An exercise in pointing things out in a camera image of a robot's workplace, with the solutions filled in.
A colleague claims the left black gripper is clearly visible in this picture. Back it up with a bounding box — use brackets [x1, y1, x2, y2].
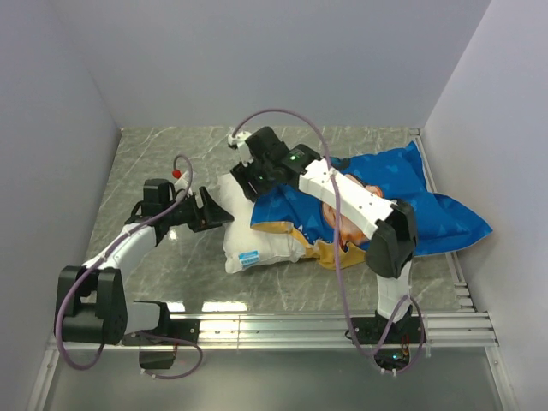
[164, 187, 234, 232]

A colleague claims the white pillow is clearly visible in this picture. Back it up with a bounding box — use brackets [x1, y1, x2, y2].
[218, 174, 305, 274]

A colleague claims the yellow pillowcase with blue lining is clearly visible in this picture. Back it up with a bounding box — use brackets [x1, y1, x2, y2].
[251, 143, 492, 269]

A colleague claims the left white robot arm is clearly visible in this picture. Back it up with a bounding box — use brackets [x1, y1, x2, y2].
[54, 179, 234, 344]

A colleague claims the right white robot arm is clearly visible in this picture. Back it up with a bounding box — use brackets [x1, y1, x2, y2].
[228, 127, 418, 343]

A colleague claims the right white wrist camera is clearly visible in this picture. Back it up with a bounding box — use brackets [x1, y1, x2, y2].
[227, 131, 253, 167]

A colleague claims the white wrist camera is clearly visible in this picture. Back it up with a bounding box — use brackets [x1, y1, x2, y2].
[170, 169, 193, 200]
[227, 131, 253, 167]

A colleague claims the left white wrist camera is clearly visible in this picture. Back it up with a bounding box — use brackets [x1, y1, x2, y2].
[170, 169, 193, 200]

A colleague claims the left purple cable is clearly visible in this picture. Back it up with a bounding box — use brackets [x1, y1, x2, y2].
[53, 153, 205, 381]

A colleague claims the purple cable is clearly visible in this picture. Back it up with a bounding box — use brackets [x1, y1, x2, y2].
[53, 153, 205, 381]
[232, 107, 429, 376]

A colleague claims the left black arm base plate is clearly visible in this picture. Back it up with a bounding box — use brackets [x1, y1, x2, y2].
[121, 318, 200, 346]

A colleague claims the black box under rail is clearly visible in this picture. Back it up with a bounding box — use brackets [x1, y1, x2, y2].
[138, 348, 176, 370]

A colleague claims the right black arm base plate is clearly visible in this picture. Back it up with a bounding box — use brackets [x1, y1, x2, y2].
[349, 311, 426, 345]

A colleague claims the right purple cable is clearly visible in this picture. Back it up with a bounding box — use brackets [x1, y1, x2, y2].
[232, 107, 429, 376]

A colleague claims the right side aluminium rail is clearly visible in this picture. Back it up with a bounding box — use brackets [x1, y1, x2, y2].
[409, 128, 476, 312]

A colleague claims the aluminium mounting rail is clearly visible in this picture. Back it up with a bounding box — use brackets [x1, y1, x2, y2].
[29, 313, 505, 410]

